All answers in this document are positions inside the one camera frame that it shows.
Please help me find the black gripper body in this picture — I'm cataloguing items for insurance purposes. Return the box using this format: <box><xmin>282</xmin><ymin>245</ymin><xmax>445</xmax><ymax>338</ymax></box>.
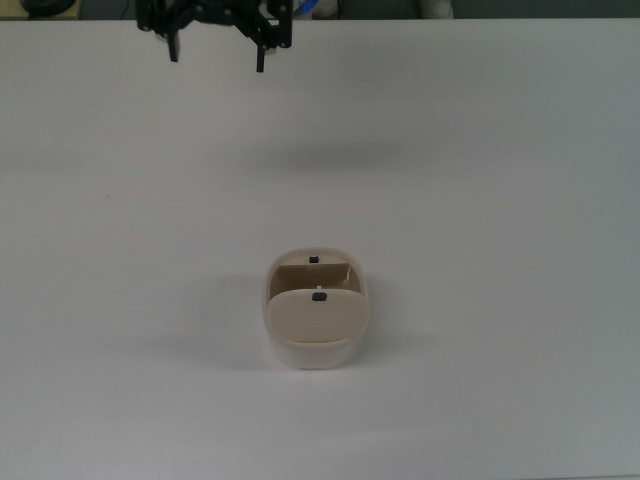
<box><xmin>195</xmin><ymin>0</ymin><xmax>263</xmax><ymax>25</ymax></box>

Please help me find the small beige trash can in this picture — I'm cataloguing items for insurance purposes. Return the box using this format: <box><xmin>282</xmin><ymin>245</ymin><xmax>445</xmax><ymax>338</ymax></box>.
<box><xmin>262</xmin><ymin>246</ymin><xmax>373</xmax><ymax>372</ymax></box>

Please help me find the blue and white object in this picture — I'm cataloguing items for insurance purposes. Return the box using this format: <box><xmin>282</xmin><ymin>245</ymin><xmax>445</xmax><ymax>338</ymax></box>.
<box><xmin>291</xmin><ymin>0</ymin><xmax>341</xmax><ymax>19</ymax></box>

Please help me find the white rounded object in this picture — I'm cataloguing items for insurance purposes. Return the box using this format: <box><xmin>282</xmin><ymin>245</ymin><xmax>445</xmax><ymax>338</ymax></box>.
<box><xmin>416</xmin><ymin>0</ymin><xmax>457</xmax><ymax>20</ymax></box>

